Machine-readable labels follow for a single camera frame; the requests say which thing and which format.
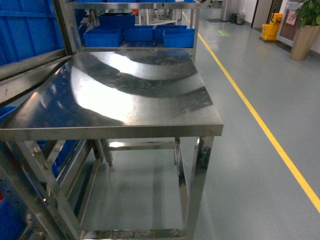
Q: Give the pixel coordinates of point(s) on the stainless steel table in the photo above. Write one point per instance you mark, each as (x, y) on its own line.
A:
(160, 123)

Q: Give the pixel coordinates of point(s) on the tall potted plant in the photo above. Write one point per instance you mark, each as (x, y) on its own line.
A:
(308, 29)

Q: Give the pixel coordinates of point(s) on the yellow mop bucket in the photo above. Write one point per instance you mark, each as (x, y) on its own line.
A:
(270, 30)

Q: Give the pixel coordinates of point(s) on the steel shelf rack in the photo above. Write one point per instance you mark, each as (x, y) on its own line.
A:
(31, 197)

